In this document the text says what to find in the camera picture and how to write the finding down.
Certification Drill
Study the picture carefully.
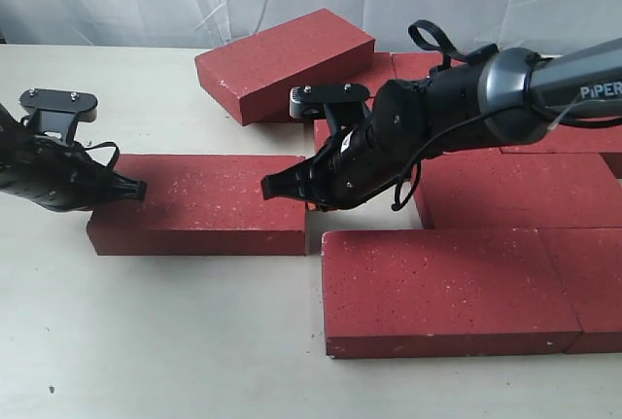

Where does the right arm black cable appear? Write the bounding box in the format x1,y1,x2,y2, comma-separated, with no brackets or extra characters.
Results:
390,18,579,212

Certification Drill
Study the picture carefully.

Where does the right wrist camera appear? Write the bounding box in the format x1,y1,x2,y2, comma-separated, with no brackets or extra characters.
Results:
289,83,371,133

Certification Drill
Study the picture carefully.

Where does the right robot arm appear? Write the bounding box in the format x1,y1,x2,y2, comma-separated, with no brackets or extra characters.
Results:
260,40,621,211

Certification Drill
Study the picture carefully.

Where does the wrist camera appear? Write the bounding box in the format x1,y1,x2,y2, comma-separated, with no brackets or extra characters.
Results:
289,83,371,133
18,87,98,146

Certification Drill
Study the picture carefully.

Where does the red brick with white speckles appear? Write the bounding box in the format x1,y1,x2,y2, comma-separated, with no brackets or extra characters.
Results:
313,119,332,154

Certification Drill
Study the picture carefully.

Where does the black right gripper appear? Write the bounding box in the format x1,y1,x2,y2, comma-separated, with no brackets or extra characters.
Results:
260,79,434,213

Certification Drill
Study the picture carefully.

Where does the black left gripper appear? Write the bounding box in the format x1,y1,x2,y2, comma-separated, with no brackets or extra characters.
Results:
1,108,148,212

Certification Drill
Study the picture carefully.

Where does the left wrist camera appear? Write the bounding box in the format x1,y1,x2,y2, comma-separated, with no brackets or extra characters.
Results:
18,87,98,146

